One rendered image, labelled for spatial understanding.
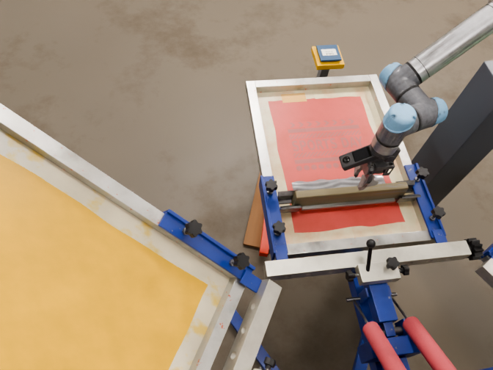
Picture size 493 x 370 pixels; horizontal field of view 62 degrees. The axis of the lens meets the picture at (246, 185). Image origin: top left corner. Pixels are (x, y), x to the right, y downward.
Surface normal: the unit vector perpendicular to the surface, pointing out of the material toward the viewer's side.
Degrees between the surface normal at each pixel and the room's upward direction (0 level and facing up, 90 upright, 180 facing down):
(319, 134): 0
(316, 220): 0
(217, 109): 0
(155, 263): 32
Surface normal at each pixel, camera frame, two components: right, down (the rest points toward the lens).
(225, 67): 0.06, -0.51
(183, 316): 0.54, -0.24
